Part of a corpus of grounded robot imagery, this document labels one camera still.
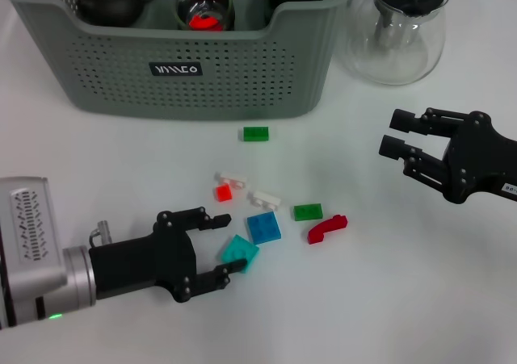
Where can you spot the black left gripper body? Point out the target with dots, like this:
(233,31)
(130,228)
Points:
(141,263)

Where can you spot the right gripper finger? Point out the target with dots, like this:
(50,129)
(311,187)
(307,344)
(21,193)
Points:
(404,120)
(392,145)

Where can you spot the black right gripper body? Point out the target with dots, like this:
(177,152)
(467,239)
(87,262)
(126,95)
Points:
(476,162)

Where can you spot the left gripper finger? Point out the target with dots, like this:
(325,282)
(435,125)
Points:
(220,220)
(214,279)

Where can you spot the small red square brick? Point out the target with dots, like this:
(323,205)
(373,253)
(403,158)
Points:
(223,193)

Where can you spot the teal square toy brick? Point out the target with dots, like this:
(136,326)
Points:
(240,251)

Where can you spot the blue square toy brick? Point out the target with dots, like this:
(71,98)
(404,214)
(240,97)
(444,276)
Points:
(263,227)

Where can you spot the green rectangular toy brick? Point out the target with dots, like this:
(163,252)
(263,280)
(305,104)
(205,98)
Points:
(255,134)
(308,212)

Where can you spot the dark red arched brick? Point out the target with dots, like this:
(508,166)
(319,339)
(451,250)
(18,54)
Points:
(323,230)

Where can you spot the grey perforated storage bin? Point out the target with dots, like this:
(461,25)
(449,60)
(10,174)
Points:
(121,89)

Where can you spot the white toy brick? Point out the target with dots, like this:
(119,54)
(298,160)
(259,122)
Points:
(264,200)
(230,177)

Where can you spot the glass carafe black lid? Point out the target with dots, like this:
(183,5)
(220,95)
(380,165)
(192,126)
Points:
(396,57)

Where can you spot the black clay teapot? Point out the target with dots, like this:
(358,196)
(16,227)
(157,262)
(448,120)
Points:
(113,1)

